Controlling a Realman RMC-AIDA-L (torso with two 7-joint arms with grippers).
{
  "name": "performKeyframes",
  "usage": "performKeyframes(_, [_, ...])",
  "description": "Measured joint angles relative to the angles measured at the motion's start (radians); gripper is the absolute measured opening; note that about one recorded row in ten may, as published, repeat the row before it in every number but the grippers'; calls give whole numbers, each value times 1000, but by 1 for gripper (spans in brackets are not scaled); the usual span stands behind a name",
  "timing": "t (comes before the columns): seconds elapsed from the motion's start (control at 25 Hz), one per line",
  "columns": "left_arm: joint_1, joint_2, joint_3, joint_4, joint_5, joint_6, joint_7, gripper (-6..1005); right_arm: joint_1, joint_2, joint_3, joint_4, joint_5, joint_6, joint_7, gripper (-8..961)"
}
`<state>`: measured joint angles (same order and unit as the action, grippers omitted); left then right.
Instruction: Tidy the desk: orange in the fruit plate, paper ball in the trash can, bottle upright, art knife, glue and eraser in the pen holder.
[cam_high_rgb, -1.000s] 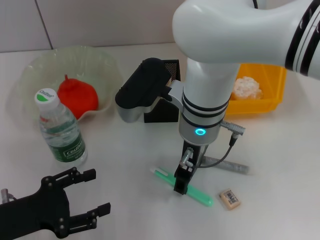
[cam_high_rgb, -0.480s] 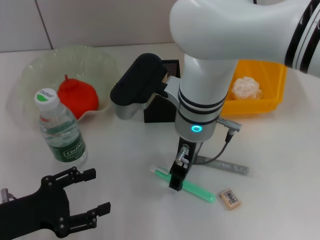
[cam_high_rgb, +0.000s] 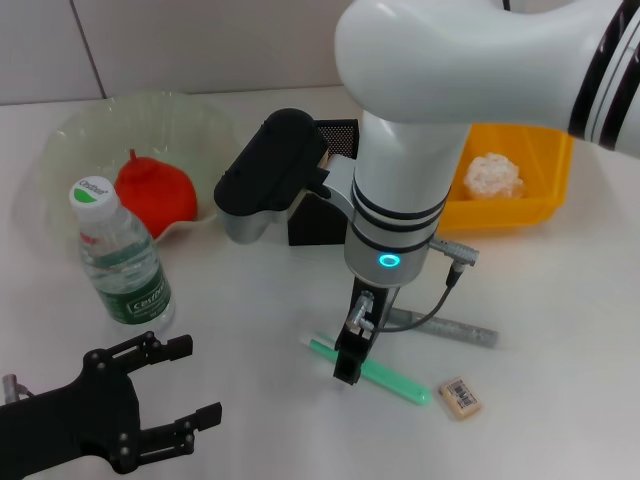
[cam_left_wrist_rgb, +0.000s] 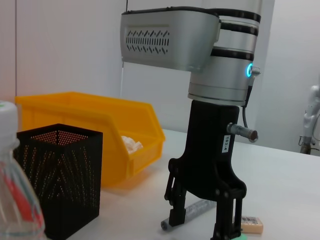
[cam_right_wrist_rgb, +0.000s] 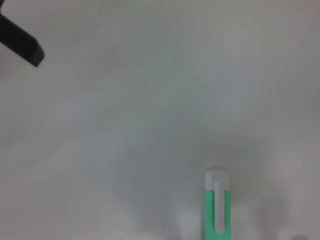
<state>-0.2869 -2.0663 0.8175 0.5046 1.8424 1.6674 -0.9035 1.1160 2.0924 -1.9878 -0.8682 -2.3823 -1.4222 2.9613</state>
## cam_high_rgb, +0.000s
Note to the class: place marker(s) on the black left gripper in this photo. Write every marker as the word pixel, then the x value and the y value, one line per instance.
pixel 75 425

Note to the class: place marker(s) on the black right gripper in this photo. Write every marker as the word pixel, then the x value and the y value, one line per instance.
pixel 380 305

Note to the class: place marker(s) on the grey marker pen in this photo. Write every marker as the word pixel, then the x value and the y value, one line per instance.
pixel 460 330

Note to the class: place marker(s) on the clear bottle with green label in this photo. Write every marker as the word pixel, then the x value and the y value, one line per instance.
pixel 130 280

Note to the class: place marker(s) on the beige eraser with barcode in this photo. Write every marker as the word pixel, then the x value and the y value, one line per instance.
pixel 460 399

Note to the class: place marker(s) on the red-orange fruit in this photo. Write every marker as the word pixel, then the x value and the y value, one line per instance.
pixel 160 195

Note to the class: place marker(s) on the white paper ball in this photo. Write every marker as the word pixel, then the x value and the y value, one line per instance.
pixel 492 175

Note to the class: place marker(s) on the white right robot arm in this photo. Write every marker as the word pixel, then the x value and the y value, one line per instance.
pixel 450 75

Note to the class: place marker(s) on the black mesh pen holder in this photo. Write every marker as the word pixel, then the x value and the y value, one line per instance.
pixel 320 225

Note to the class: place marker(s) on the translucent green glass fruit plate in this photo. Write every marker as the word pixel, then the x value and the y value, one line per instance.
pixel 165 125

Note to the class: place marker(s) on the yellow plastic bin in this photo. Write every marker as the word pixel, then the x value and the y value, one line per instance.
pixel 500 212

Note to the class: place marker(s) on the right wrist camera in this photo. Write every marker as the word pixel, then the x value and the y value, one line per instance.
pixel 270 175

